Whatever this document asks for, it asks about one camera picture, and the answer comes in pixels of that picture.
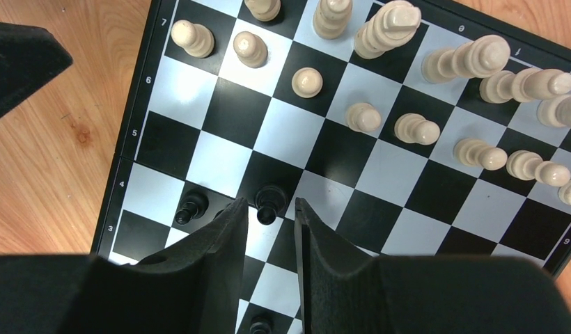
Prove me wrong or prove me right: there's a white pawn piece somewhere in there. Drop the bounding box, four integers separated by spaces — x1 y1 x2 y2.
171 19 214 58

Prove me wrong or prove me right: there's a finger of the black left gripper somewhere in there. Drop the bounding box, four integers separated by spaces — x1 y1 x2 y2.
0 22 73 118

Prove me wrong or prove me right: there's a black pawn piece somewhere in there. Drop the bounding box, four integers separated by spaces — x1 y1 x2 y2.
254 184 288 225
174 190 209 225

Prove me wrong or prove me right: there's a white bishop piece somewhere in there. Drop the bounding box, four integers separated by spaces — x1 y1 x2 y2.
421 35 510 84

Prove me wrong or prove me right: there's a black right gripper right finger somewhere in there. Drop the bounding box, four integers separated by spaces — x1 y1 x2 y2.
295 198 571 333

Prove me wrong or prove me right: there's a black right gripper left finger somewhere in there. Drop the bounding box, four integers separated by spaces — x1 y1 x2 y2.
0 198 249 333

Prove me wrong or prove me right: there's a black and white chessboard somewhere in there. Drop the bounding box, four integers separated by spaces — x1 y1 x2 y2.
91 1 571 333

